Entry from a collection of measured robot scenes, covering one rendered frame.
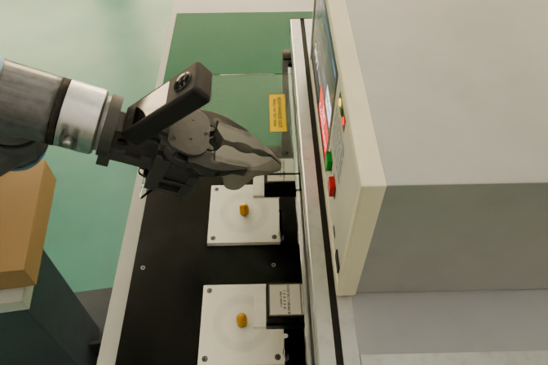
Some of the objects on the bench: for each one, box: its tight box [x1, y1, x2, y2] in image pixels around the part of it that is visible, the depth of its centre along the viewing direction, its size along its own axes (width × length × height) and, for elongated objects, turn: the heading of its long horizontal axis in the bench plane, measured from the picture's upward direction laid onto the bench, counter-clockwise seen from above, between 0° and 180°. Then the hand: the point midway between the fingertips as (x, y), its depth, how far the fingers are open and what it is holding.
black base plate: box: [115, 176, 306, 365], centre depth 97 cm, size 47×64×2 cm
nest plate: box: [207, 185, 281, 246], centre depth 103 cm, size 15×15×1 cm
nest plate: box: [197, 284, 285, 365], centre depth 87 cm, size 15×15×1 cm
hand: (273, 159), depth 59 cm, fingers closed
